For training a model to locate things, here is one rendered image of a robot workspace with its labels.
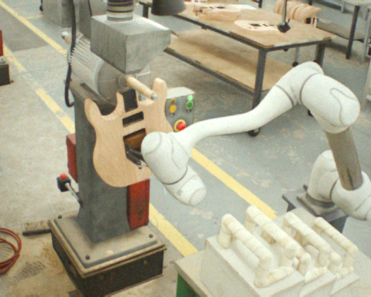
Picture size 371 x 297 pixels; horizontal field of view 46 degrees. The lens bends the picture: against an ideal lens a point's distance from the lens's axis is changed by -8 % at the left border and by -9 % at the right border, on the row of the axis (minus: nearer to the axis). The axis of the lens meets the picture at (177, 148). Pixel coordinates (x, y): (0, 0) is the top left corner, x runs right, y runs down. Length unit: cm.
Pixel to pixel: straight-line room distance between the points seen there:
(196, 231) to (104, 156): 140
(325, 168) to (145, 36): 100
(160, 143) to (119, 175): 48
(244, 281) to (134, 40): 83
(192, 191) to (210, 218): 167
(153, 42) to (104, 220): 115
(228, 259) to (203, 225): 186
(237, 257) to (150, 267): 141
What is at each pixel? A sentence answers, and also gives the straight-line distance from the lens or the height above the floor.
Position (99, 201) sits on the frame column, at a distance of 236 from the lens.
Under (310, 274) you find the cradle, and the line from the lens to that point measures 134.
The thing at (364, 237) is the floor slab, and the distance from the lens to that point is 334.
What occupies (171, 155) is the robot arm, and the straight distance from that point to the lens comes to 144.
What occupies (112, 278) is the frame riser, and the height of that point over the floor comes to 13.
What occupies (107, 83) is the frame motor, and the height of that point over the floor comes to 124.
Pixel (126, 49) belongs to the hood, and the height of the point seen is 148.
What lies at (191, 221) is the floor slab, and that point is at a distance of 314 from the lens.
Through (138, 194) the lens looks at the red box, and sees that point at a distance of 243.
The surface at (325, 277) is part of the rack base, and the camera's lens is 139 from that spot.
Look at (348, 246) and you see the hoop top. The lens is 149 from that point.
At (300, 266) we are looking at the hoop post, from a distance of 129.
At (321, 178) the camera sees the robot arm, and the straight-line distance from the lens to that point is 211.
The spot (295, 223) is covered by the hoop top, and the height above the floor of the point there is 112.
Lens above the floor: 195
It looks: 30 degrees down
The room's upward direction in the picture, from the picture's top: 4 degrees clockwise
